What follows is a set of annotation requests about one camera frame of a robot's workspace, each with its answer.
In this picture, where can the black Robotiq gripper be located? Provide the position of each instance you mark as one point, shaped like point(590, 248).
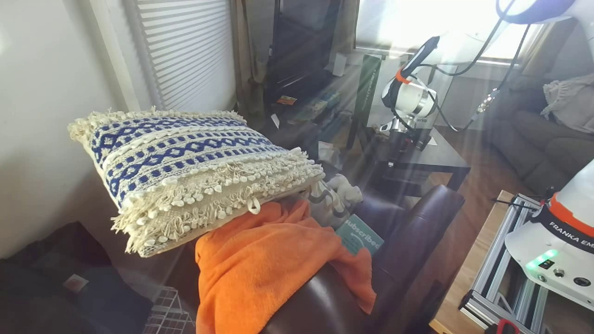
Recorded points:
point(404, 131)

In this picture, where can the green paperback book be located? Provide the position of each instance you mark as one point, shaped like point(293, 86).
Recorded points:
point(360, 235)

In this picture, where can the dark brown leather sofa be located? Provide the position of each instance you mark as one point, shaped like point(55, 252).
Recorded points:
point(408, 229)

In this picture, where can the grey fabric sofa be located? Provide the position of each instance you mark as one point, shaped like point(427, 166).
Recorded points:
point(538, 155)

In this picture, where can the black coffee table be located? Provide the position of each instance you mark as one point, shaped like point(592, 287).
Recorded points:
point(441, 155)

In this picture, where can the small white plush toy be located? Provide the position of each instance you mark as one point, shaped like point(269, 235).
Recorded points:
point(336, 196)

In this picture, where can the black television stand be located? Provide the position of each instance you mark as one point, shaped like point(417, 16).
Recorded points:
point(297, 118)

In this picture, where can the orange yellow sticker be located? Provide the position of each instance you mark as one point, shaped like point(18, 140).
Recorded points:
point(285, 99)

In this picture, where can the black flat screen television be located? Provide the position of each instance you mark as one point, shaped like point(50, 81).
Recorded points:
point(302, 44)

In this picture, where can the white device with green light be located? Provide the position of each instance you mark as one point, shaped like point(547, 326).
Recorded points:
point(460, 291)

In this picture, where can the grey crumpled cloth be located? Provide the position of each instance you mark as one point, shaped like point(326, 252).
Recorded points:
point(571, 103)

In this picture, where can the beige curtain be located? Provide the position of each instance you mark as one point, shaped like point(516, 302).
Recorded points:
point(250, 57)

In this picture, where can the orange throw blanket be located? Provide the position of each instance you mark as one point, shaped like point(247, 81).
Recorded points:
point(265, 266)

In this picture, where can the red stop button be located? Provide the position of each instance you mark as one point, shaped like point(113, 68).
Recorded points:
point(505, 328)

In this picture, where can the blue white woven pillow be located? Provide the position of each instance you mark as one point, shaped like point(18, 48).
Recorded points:
point(185, 168)

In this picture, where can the white window blind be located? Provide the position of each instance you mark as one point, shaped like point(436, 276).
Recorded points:
point(185, 49)

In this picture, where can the black fabric bag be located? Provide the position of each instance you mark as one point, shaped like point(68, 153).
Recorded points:
point(48, 291)

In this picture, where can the aluminium profile frame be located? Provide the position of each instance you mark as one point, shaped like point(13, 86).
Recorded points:
point(497, 266)

